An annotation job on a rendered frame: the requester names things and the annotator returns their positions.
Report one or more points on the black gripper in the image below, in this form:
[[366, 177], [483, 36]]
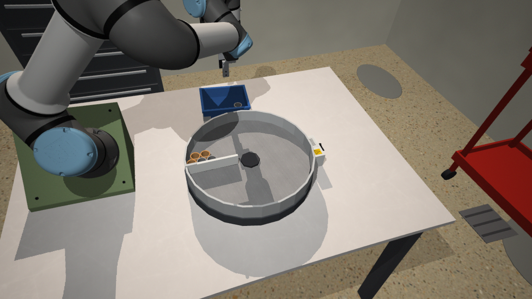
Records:
[[224, 64]]

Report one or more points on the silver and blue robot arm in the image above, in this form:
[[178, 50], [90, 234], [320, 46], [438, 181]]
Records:
[[33, 102]]

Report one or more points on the blue crate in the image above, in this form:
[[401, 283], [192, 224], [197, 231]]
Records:
[[219, 100]]

